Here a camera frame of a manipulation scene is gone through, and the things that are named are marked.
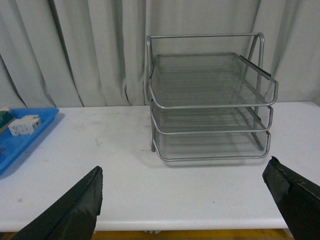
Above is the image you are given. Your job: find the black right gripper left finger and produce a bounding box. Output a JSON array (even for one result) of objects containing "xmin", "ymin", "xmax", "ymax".
[{"xmin": 12, "ymin": 166, "xmax": 103, "ymax": 240}]

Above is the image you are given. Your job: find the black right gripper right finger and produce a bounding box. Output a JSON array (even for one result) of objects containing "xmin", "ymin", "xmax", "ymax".
[{"xmin": 262, "ymin": 156, "xmax": 320, "ymax": 240}]

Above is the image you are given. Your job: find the blue plastic tray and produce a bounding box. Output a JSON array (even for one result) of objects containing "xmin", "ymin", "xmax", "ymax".
[{"xmin": 0, "ymin": 108, "xmax": 59, "ymax": 174}]

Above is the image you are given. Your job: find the white circuit breaker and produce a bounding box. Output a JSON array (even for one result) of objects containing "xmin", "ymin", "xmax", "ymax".
[{"xmin": 8, "ymin": 115, "xmax": 42, "ymax": 136}]

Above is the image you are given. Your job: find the white curtain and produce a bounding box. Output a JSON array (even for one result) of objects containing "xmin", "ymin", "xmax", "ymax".
[{"xmin": 0, "ymin": 0, "xmax": 320, "ymax": 108}]

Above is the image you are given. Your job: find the green knife switch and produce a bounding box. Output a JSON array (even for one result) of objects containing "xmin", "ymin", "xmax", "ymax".
[{"xmin": 0, "ymin": 108, "xmax": 15, "ymax": 134}]

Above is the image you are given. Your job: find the silver wire rack frame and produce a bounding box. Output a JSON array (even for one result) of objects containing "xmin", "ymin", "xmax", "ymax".
[{"xmin": 146, "ymin": 33, "xmax": 264, "ymax": 153}]

